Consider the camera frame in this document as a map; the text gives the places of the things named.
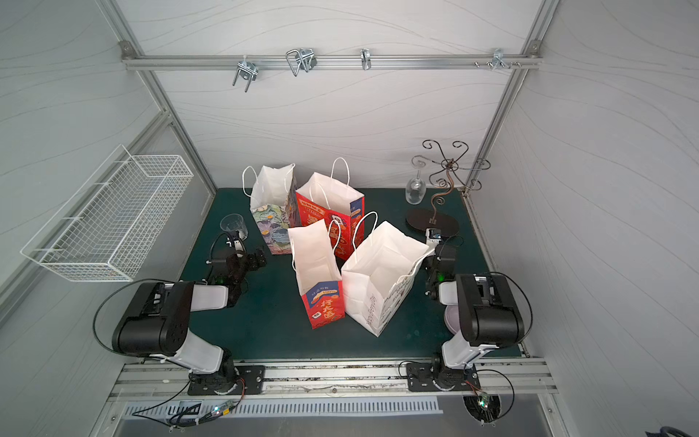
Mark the red paper bag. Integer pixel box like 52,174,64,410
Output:
296,158,365,260
289,220,346,330

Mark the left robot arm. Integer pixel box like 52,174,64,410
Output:
111,232,267,396

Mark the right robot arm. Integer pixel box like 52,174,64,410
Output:
423,240,533,390

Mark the white paper bag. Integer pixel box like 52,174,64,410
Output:
340,220,435,337

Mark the floral paper bag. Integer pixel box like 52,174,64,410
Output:
241,163,301,255

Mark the pink bowl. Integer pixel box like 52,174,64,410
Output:
444,305,461,335

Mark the wine glass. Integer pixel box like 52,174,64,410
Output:
405,171,427,205

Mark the scrolled metal glass rack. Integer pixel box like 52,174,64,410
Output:
405,139,491,238

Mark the white vent grille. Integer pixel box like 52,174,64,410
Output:
124,396,443,421

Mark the leftmost metal hook clamp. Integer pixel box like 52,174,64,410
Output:
232,58,258,93

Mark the metal hook clamp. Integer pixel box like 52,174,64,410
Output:
285,48,318,76
360,48,371,71
232,58,258,93
473,48,522,71

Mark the rightmost metal hook clamp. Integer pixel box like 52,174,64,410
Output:
473,48,522,71

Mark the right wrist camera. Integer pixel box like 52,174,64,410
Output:
425,228,442,246

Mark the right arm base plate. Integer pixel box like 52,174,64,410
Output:
399,361,481,393

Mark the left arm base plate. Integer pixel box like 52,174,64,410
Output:
187,365,265,396

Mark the white wire basket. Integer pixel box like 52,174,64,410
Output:
20,145,193,282

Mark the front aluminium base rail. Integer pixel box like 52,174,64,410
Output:
107,358,559,402

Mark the horizontal aluminium rail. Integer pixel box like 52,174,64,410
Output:
121,53,542,72

